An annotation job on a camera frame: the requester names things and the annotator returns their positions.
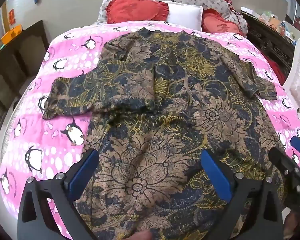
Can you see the large red heart pillow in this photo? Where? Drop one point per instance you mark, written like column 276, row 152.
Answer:
column 135, row 8

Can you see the white pillow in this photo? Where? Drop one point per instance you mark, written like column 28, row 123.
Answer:
column 185, row 15

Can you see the red cloth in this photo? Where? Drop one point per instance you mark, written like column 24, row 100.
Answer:
column 275, row 70

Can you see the dark carved wooden cabinet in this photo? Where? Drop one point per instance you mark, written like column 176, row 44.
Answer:
column 267, row 40

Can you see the orange box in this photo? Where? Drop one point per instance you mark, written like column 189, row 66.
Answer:
column 12, row 34

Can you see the brown floral patterned shirt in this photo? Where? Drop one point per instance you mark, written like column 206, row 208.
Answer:
column 165, row 105

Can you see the pink penguin print blanket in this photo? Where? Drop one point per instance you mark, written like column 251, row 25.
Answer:
column 40, row 140

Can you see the small red heart pillow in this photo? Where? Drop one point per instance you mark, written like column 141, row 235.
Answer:
column 221, row 25

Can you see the group of bottles and packets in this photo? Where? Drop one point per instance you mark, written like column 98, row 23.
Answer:
column 275, row 22

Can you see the white plastic chair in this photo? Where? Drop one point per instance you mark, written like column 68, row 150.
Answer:
column 298, row 75

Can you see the dark wooden side table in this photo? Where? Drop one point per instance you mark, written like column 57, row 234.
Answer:
column 17, row 62

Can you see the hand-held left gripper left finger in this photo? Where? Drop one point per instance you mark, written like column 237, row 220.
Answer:
column 85, row 170

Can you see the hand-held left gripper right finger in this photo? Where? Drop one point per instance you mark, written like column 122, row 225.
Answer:
column 215, row 175

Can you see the red wall poster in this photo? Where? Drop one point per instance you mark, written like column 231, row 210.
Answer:
column 11, row 16

